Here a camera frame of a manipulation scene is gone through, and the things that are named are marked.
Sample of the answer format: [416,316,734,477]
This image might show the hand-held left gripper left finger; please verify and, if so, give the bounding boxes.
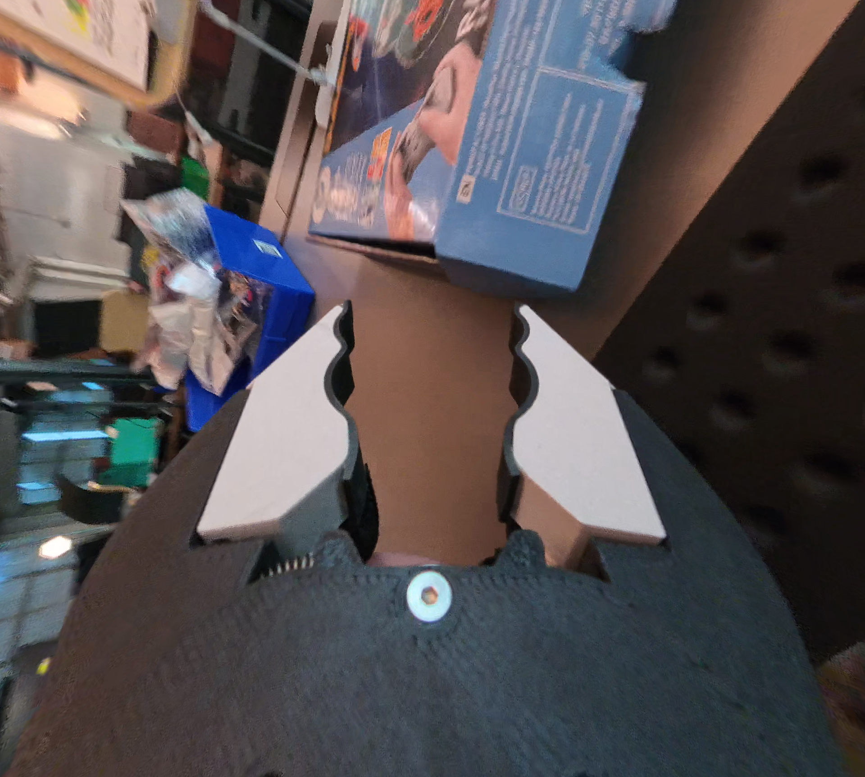
[196,300,364,556]

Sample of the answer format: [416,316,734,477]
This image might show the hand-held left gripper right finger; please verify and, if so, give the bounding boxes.
[500,304,669,570]

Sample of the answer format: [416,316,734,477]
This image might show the blue cardboard kit box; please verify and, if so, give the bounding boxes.
[307,0,710,298]

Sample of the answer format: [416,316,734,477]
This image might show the green bin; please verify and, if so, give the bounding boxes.
[108,415,163,487]

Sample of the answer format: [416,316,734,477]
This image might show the blue plastic bin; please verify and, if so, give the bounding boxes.
[186,204,316,433]

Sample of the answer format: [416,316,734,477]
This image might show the pile of clear plastic bags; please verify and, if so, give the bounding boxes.
[122,187,274,396]

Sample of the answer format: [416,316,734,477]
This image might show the black perforated chair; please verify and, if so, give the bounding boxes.
[593,13,865,663]

